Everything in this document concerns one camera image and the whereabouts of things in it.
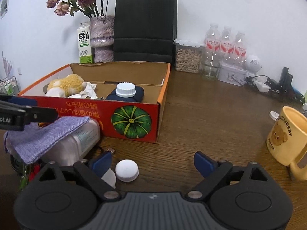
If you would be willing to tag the black paper bag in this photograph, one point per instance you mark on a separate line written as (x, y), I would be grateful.
(144, 28)

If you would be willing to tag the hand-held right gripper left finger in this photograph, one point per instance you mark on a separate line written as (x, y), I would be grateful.
(103, 163)

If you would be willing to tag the red artificial rose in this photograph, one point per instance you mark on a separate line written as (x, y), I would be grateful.
(28, 175)

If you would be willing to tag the white ribbed jar lid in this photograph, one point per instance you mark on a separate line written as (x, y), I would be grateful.
(126, 89)

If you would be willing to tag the yellow white plush sheep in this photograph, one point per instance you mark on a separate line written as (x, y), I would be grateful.
(67, 85)

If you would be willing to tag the orange cardboard box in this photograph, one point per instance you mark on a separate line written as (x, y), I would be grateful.
(96, 115)

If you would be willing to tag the navy soft bag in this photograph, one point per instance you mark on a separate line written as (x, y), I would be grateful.
(139, 95)

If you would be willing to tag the clear seed container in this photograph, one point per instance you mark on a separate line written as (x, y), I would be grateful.
(187, 60)

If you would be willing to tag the green white milk carton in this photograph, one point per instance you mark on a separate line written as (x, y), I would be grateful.
(85, 45)

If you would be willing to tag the white round speaker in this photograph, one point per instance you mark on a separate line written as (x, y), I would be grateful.
(253, 64)

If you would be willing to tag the small white bottle cap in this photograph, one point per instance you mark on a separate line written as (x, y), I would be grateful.
(126, 171)

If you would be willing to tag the white charger plug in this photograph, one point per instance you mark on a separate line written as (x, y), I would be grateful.
(261, 86)

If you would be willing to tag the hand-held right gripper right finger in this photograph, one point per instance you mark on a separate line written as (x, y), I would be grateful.
(203, 164)

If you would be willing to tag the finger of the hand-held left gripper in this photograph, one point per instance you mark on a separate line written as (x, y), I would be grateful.
(26, 101)
(40, 115)

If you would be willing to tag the purple fabric pouch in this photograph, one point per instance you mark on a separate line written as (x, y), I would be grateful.
(43, 136)

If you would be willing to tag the black upright device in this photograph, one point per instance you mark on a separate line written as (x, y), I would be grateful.
(286, 77)

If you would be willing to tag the yellow bear mug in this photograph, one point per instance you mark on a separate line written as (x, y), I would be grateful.
(285, 139)

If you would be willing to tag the purple fuzzy vase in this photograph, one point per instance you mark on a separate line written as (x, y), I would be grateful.
(103, 38)

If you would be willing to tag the white wall socket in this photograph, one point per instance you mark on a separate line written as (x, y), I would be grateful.
(19, 71)

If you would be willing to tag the brown wooden desktop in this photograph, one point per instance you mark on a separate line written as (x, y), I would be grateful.
(203, 124)

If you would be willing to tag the framed wall picture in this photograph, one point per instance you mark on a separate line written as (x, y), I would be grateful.
(4, 4)

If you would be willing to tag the empty glass jar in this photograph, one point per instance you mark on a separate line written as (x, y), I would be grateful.
(212, 69)

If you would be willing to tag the white tissue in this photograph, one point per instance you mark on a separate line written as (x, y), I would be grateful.
(90, 91)

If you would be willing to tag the tangle of chargers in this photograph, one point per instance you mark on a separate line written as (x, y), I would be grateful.
(287, 94)

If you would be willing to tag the red label water bottle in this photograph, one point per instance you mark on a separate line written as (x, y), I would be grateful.
(240, 49)
(226, 45)
(212, 43)

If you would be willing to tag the white plastic bottle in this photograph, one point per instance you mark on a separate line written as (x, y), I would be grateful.
(76, 141)

